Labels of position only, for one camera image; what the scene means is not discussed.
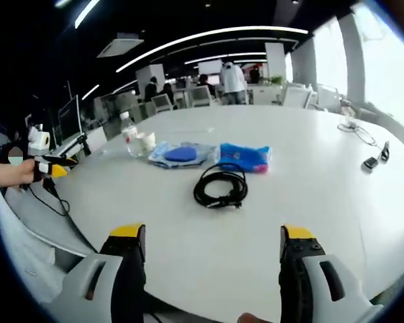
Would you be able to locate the green potted plant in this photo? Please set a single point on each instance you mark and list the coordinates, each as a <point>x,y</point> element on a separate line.
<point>277,80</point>

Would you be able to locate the white mesh office chair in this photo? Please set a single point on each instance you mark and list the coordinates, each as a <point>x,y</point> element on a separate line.
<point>162,103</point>
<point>328,97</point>
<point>296,97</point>
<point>202,97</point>

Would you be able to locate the ceiling air conditioner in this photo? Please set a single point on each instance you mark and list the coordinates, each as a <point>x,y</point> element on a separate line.
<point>120,45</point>

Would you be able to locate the person's right hand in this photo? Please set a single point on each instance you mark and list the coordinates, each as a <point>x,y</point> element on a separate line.
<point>252,319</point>

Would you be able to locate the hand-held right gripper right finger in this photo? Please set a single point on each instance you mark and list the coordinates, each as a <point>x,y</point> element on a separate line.
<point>299,279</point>

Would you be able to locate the desk monitor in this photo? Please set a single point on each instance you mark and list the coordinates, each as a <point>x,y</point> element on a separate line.
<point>69,117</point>

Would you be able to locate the small black device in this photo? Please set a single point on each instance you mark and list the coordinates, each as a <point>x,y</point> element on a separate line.
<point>370,162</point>

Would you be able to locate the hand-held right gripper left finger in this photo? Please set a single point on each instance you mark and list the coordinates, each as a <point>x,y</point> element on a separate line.
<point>128,279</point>

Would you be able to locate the clear plastic bag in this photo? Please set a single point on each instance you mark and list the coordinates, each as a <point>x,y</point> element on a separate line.
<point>158,156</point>

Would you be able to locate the black clip device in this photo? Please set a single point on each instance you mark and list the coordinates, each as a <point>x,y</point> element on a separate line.
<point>384,151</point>

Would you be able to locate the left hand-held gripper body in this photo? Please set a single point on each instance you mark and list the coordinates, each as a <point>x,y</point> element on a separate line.
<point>38,141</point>

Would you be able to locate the patterned paper cup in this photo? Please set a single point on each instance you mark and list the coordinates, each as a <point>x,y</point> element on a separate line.
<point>147,143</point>

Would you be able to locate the person's left hand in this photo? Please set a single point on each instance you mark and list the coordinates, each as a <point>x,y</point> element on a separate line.
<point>20,171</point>

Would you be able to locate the white table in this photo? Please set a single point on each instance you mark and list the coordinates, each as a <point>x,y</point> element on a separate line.
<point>289,202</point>

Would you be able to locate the blue tissue packet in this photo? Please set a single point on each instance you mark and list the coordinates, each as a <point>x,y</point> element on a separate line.
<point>244,158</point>

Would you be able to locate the blue oval pad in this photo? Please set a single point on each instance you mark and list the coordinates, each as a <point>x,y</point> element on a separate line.
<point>180,154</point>

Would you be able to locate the white side desk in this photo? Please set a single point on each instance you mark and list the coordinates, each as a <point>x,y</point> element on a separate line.
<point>72,144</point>

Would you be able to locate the white display board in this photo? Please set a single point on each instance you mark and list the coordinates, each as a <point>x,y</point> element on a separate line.
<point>209,66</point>

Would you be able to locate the person's white shirt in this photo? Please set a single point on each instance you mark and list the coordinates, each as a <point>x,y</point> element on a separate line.
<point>30,242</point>

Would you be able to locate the clear water bottle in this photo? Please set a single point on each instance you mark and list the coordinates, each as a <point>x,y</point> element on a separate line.
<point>129,134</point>

